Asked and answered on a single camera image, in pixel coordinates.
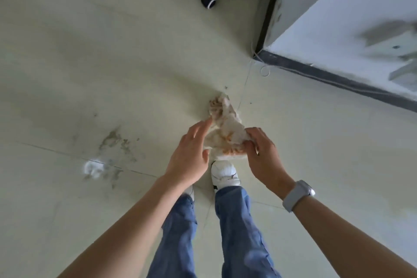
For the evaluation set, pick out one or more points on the person's left hand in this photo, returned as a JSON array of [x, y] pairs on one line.
[[187, 157]]

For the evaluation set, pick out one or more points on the person's right hand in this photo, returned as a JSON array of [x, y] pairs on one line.
[[267, 163]]

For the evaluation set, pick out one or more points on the person's left thumb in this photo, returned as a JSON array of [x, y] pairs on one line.
[[206, 157]]

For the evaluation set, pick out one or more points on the person's right thumb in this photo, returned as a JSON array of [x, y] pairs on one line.
[[249, 149]]

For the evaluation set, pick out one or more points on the stained white cloth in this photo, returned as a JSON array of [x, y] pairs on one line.
[[228, 129]]

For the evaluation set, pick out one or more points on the person's left forearm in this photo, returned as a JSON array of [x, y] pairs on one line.
[[130, 232]]

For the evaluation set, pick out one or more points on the person's right forearm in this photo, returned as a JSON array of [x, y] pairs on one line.
[[345, 238]]

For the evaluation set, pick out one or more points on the white right shoe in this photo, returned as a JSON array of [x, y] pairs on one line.
[[225, 173]]

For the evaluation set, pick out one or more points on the white smartwatch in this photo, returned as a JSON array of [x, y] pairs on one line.
[[297, 195]]

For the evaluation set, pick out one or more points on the blue jeans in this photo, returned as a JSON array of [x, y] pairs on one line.
[[237, 235]]

